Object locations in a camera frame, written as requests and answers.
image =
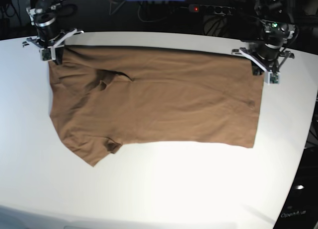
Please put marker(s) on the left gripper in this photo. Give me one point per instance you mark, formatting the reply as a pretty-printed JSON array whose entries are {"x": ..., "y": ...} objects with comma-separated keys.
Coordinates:
[{"x": 264, "y": 57}]

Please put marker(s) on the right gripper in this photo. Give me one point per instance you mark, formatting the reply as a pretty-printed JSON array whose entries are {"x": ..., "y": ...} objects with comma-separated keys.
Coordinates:
[{"x": 56, "y": 45}]

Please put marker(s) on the brown T-shirt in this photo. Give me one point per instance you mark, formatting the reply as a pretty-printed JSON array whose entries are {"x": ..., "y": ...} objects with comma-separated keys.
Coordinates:
[{"x": 107, "y": 97}]

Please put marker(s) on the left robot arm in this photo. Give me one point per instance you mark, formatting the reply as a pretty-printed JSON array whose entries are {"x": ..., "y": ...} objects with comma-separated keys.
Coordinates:
[{"x": 275, "y": 32}]

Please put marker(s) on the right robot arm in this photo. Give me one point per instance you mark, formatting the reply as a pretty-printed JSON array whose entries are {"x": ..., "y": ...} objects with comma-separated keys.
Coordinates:
[{"x": 44, "y": 16}]

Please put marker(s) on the black power strip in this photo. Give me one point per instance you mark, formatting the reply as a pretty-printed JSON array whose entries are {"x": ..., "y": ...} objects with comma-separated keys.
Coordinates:
[{"x": 212, "y": 9}]

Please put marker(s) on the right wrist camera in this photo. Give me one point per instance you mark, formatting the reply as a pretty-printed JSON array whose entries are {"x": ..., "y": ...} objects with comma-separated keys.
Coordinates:
[{"x": 45, "y": 54}]

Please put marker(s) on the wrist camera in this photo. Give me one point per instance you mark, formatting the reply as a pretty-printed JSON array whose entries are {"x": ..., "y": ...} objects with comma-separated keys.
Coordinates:
[
  {"x": 272, "y": 78},
  {"x": 45, "y": 54}
]

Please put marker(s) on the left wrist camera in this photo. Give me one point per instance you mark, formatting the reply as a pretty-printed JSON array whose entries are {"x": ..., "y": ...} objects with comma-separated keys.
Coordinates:
[{"x": 272, "y": 78}]

